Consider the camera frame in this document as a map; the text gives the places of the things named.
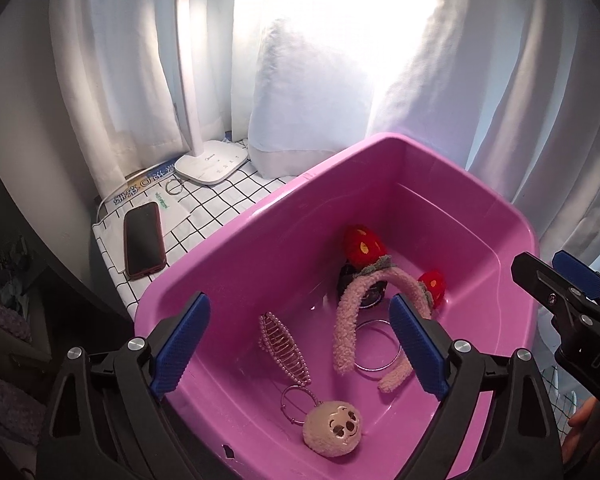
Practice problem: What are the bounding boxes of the blue yellow booklet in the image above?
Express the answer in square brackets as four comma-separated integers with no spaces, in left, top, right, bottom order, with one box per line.
[111,162,178,206]

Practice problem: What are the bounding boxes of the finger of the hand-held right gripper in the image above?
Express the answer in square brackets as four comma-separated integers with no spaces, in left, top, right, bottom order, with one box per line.
[511,252,584,312]
[552,249,600,307]

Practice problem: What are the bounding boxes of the black printed lanyard with badge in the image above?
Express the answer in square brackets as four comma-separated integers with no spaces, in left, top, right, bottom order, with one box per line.
[336,259,387,309]

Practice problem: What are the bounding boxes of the pink strawberry plush headband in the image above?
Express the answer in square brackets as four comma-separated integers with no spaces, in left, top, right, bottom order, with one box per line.
[332,225,446,394]

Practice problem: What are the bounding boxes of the pink plastic tub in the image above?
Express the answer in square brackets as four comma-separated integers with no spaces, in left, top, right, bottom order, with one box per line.
[134,132,539,480]

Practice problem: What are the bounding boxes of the beige plush face keychain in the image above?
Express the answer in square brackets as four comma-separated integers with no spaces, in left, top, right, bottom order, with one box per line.
[302,400,364,459]

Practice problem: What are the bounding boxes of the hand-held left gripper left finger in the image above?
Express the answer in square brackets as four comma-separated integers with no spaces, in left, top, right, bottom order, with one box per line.
[35,292,211,480]

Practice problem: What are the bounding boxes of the silver bangles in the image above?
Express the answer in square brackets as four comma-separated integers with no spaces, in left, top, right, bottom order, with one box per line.
[352,320,404,374]

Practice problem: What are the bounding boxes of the white sheer curtain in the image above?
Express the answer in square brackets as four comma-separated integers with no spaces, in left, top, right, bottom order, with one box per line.
[47,0,253,196]
[367,0,600,281]

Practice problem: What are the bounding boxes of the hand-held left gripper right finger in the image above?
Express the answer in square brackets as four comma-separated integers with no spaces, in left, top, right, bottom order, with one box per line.
[389,294,564,480]

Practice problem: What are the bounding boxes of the purple fuzzy cloth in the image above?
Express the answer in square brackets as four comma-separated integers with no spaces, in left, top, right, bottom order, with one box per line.
[0,294,31,344]

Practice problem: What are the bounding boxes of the white paper leaflet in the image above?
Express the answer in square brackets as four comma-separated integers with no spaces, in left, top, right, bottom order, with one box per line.
[152,187,199,234]

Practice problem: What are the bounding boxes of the black smartphone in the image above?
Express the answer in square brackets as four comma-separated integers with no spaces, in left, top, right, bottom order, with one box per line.
[123,201,168,281]

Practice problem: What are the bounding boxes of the white desk lamp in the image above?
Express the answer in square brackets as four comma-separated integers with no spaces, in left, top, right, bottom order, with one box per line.
[160,0,251,186]

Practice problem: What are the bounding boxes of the person's right hand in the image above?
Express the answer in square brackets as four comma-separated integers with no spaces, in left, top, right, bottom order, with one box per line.
[561,394,600,466]

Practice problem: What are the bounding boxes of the thin silver bracelet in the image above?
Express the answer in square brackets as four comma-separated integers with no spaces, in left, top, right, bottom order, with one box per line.
[280,385,317,427]

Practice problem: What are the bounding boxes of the pearl hair clip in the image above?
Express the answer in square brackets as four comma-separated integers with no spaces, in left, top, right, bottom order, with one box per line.
[258,312,312,387]

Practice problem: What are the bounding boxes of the white pillow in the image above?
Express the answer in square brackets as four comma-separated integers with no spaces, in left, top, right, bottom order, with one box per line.
[248,17,378,179]

